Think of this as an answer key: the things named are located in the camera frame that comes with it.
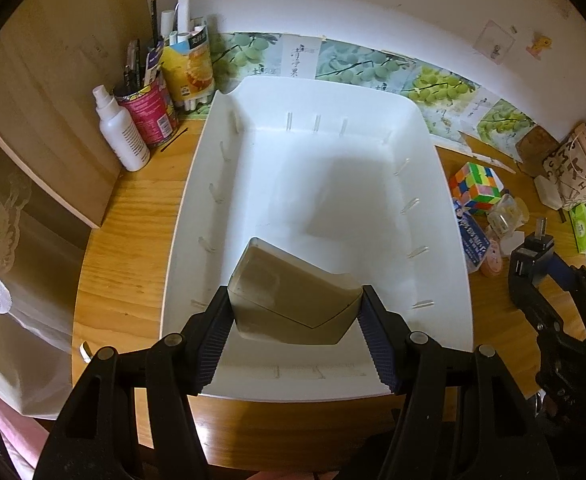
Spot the beige rectangular box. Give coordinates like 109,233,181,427
227,236,365,346

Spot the black hairpin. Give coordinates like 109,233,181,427
160,129,189,153

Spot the white soap box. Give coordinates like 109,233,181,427
533,175,564,209

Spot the colourful puzzle cube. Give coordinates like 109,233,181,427
448,162,504,216

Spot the black pen bundle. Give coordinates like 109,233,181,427
124,39,142,92

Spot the brown cardboard sheet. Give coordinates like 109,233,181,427
516,127,559,176

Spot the small pink toy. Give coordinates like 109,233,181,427
479,234,505,277

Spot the red tin can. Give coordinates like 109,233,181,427
114,77,179,148

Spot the white paper strip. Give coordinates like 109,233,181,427
460,132,516,173

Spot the yellow snack bag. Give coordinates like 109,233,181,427
162,22,216,108

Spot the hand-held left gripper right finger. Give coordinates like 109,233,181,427
357,285,559,480

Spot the wooden shelf unit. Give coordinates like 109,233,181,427
0,0,146,231

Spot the white spray bottle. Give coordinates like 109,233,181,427
92,85,151,172

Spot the patterned beige pouch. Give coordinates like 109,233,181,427
542,122,586,211

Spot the row of grape print panels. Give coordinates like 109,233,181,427
208,31,538,150

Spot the clear wall hook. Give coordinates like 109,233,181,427
476,20,516,66

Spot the pink cloth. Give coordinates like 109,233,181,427
0,385,48,480

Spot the yellow animal wall sticker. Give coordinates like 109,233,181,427
526,34,554,61

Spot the white lace cloth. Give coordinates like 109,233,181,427
0,120,94,421

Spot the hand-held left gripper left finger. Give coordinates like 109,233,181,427
33,285,235,480

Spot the blue white packet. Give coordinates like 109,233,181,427
452,197,491,275

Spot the white plastic bin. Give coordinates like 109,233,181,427
159,76,475,402

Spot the blue white leaflet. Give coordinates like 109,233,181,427
143,42,165,86

